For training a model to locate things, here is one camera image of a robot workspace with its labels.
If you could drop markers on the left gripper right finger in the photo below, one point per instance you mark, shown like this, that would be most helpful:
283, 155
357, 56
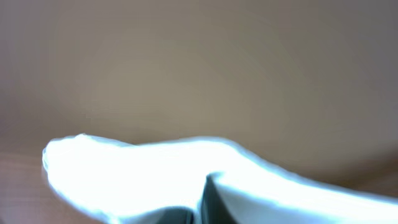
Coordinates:
213, 208

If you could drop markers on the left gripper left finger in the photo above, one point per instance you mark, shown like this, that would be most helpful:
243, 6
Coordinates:
171, 215

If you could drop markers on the white t-shirt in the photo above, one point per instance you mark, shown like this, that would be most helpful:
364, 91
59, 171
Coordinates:
116, 182

